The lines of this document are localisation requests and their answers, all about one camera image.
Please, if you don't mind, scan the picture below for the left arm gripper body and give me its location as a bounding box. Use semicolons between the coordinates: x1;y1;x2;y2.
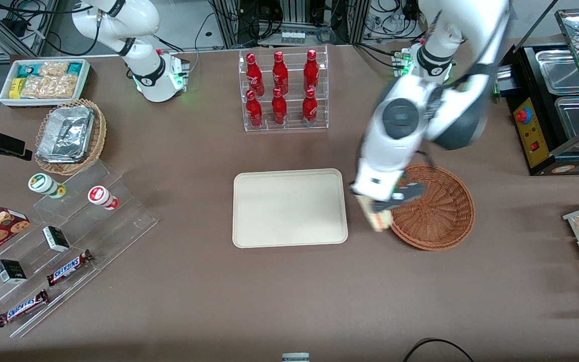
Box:
350;160;405;201

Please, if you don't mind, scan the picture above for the triangular sandwich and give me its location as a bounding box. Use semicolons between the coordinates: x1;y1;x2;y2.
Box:
357;195;394;233

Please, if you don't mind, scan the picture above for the round brown wicker basket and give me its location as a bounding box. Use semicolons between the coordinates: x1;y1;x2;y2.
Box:
388;163;475;251

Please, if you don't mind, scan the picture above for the cream plastic tray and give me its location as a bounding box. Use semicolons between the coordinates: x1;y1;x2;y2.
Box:
232;168;349;249

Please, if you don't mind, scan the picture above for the light wicker basket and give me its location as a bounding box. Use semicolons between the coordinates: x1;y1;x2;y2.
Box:
34;99;107;176

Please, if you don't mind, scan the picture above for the clear acrylic bottle rack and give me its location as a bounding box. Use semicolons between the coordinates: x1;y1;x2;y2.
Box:
238;45;329;132

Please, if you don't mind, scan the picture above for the red cola bottle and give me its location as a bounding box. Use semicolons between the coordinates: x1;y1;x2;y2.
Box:
246;90;264;129
302;87;319;124
303;49;320;93
271;50;290;95
246;53;264;97
271;87;288;126

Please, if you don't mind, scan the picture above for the black hot dog warmer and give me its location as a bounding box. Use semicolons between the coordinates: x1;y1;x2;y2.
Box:
493;8;579;176

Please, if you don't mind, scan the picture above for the clear acrylic stepped display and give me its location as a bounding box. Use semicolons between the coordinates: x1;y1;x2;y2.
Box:
0;160;159;338

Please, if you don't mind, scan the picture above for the red lid snack cup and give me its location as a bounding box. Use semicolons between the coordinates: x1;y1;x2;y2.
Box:
87;186;120;211

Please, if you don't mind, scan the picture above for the aluminium foil container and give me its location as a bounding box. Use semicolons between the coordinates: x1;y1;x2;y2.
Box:
36;106;95;164

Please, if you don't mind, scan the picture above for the Snickers chocolate bar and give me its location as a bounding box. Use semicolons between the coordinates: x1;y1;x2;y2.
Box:
46;249;94;287
0;289;50;328

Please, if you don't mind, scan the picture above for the small black box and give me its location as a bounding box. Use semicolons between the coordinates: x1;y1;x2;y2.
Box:
0;259;28;285
42;226;71;253

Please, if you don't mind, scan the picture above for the green lid snack cup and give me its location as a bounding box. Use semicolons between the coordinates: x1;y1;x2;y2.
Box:
28;173;67;200

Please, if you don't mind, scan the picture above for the clear cracker bag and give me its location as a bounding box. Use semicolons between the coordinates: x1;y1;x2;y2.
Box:
38;61;69;77
20;74;79;99

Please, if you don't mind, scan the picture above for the white plastic snack bin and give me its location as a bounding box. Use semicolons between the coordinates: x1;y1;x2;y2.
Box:
0;59;91;108

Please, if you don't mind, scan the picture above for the black cable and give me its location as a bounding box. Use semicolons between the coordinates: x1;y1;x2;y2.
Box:
402;338;476;362

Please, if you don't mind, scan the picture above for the aluminium frame rack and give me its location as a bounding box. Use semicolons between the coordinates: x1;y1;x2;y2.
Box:
208;0;371;49

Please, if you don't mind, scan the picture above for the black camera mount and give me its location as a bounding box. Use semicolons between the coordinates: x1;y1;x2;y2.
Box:
0;125;33;162

